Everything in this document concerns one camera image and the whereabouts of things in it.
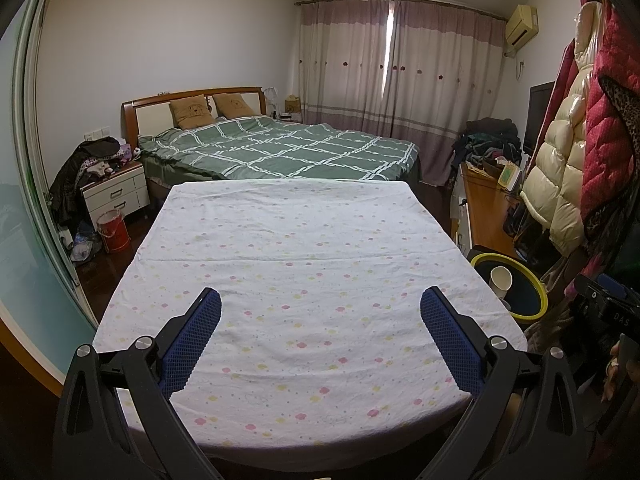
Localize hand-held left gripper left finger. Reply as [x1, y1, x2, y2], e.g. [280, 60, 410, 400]
[52, 287, 223, 480]

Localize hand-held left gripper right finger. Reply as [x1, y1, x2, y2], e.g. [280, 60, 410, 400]
[420, 286, 586, 480]

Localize white patterned paper cup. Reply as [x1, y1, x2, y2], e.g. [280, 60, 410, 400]
[489, 266, 513, 301]

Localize yellow rimmed dark trash bin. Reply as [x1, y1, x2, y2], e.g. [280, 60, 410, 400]
[470, 252, 548, 321]

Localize person's right hand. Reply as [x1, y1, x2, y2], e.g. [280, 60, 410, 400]
[604, 332, 640, 403]

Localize wooden desk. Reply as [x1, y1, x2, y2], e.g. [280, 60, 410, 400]
[457, 160, 523, 261]

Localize red bucket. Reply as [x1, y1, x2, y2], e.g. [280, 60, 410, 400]
[96, 210, 132, 254]

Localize bag of clutter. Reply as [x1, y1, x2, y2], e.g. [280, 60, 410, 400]
[70, 230, 103, 263]

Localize cream puffer jacket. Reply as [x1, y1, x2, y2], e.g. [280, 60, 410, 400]
[520, 2, 606, 256]

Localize red quilted jacket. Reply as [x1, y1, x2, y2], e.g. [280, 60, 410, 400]
[580, 10, 640, 241]

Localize white wooden nightstand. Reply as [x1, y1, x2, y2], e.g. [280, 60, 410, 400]
[80, 160, 151, 218]

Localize green book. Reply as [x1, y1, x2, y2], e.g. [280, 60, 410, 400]
[497, 161, 521, 188]

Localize dark clothes heap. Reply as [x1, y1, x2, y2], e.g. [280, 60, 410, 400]
[48, 136, 123, 231]

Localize pile of clothes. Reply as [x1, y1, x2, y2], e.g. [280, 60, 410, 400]
[452, 117, 523, 171]

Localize leopard print scarf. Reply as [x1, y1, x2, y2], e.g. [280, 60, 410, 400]
[597, 75, 640, 133]

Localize black monitor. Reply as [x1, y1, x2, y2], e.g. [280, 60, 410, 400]
[522, 81, 556, 156]

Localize green checked duvet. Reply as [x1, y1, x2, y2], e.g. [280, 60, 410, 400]
[137, 115, 420, 181]

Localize dark red coat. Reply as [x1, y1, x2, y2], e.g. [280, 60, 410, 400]
[547, 40, 576, 136]

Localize brown bear pillow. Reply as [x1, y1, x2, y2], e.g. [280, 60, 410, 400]
[212, 92, 257, 120]
[169, 94, 216, 130]

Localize sliding door wardrobe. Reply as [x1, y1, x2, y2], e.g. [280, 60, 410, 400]
[0, 0, 101, 396]

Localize wooden bed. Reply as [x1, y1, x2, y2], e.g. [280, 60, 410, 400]
[122, 86, 423, 196]

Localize pink white curtain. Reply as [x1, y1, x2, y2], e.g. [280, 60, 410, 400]
[385, 0, 507, 186]
[298, 0, 396, 136]

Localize curtain rod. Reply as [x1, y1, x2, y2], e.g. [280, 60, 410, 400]
[294, 0, 508, 21]

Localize wall air conditioner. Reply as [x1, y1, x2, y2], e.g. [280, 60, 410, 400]
[504, 4, 540, 53]

